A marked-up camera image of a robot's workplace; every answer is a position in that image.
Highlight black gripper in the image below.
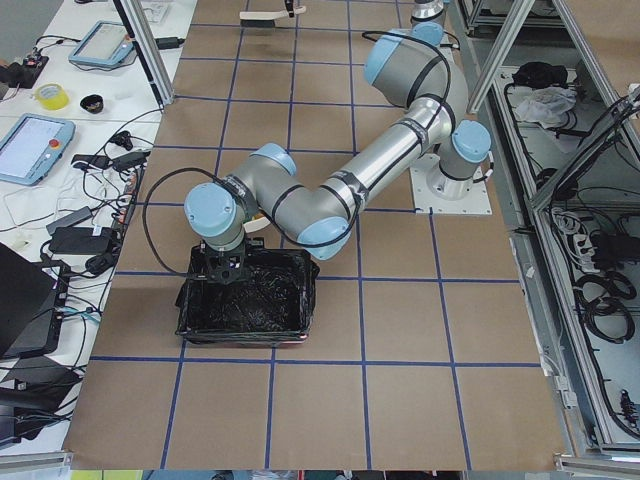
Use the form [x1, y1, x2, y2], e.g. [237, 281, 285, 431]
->
[198, 240, 247, 285]

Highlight white hand brush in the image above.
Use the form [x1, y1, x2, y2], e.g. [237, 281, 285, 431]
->
[239, 6, 307, 28]

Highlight pink bin with black liner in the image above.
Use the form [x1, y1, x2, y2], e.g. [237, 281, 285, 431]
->
[176, 238, 319, 346]

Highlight black power brick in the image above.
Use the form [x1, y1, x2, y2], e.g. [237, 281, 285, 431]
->
[49, 226, 116, 255]

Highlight blue teach pendant far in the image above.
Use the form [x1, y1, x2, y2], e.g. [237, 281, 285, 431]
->
[68, 20, 135, 71]

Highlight blue teach pendant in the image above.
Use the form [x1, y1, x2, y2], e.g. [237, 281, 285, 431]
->
[68, 20, 135, 71]
[1, 113, 76, 186]

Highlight black laptop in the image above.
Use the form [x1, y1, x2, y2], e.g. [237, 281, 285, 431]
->
[1, 245, 69, 360]

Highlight blue teach pendant near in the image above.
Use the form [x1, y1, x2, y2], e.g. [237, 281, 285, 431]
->
[1, 113, 76, 186]

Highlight yellow tape roll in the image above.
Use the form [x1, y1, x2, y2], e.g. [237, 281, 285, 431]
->
[34, 83, 70, 111]

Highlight white crumpled cloth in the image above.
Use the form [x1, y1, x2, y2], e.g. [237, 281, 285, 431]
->
[514, 86, 577, 128]

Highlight white power strip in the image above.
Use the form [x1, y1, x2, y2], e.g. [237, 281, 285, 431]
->
[551, 207, 600, 274]

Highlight aluminium frame strut left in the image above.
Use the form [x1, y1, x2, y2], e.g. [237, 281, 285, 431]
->
[113, 0, 174, 109]

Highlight aluminium frame strut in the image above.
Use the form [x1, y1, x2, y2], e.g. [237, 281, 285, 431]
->
[467, 0, 557, 114]
[113, 0, 174, 109]

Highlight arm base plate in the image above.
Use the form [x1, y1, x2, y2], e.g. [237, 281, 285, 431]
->
[409, 153, 492, 216]

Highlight aluminium frame strut right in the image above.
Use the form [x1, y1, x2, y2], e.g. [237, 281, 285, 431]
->
[467, 0, 557, 114]

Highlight black coiled cables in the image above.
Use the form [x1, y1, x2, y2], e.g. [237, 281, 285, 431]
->
[572, 269, 639, 346]

